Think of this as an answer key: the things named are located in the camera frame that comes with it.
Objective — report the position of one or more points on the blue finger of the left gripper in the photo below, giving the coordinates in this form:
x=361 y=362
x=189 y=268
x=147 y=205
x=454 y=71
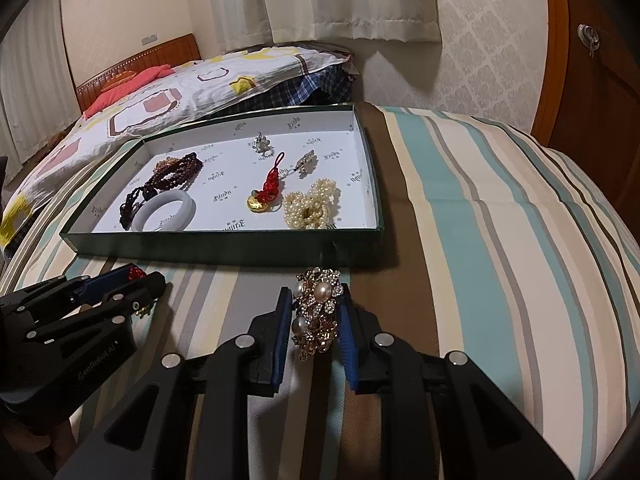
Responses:
x=115 y=278

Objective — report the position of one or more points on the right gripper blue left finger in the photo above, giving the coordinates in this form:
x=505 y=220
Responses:
x=279 y=347

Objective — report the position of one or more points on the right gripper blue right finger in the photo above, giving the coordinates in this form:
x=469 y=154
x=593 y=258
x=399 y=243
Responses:
x=348 y=345

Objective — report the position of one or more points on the small red gold charm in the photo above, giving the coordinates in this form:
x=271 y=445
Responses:
x=143 y=291

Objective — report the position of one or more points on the rhinestone pearl brooch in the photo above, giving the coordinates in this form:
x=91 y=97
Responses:
x=318 y=295

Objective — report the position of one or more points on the white jade bangle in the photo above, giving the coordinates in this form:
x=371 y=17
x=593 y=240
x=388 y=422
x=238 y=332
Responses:
x=169 y=211

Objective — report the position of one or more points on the red knot gold pendant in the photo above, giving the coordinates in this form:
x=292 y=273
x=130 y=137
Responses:
x=261 y=200

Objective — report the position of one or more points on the silver crystal brooch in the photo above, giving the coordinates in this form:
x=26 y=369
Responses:
x=306 y=164

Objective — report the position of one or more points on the green shallow tray box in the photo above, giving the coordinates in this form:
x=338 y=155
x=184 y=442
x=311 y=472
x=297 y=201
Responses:
x=332 y=217

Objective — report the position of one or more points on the striped tablecloth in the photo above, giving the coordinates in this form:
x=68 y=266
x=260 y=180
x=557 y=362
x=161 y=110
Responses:
x=494 y=245

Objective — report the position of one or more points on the left grey curtain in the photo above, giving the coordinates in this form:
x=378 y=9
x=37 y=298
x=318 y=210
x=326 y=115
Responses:
x=38 y=96

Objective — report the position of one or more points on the grey curtain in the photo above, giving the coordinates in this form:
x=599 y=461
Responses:
x=38 y=96
x=247 y=23

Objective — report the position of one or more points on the orange embroidered cushion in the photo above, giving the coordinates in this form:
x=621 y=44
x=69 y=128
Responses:
x=118 y=79

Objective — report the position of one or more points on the pink red pillow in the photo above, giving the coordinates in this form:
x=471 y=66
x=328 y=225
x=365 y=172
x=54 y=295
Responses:
x=125 y=88

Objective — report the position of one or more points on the patterned white bed quilt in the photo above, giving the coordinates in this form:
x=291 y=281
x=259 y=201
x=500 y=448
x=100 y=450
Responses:
x=198 y=89

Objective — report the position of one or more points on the plaid blue bed sheet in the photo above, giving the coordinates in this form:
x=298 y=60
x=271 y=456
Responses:
x=331 y=85

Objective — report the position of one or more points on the wooden headboard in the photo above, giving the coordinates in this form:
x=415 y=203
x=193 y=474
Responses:
x=173 y=52

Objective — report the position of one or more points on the right grey curtain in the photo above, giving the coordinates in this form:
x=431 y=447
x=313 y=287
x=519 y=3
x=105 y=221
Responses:
x=247 y=23

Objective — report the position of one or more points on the wooden door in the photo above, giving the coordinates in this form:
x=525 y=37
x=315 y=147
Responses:
x=589 y=107

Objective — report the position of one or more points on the silver door knob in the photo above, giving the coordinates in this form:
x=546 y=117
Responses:
x=589 y=37

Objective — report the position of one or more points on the wall socket plate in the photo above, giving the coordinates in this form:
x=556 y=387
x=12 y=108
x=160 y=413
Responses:
x=148 y=39

